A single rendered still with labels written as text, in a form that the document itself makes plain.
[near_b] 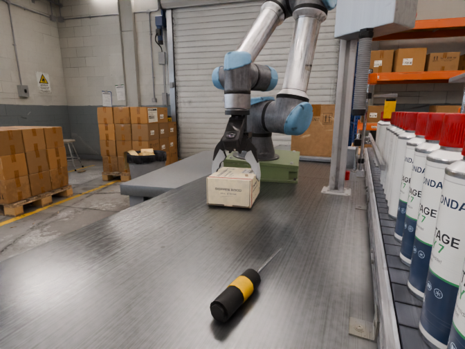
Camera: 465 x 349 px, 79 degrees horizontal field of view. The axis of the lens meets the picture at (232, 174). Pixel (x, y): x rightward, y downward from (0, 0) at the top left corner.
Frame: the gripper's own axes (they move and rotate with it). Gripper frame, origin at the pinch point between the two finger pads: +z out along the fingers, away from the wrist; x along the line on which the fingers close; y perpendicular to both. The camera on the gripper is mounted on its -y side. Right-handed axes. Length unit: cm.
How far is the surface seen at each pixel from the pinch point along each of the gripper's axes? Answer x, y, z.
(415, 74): -163, 379, -74
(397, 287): -31, -44, 2
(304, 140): -19, 78, -6
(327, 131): -31, 76, -10
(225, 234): -3.6, -24.0, 6.3
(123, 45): 342, 457, -155
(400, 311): -30, -48, 2
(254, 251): -11.0, -30.0, 6.3
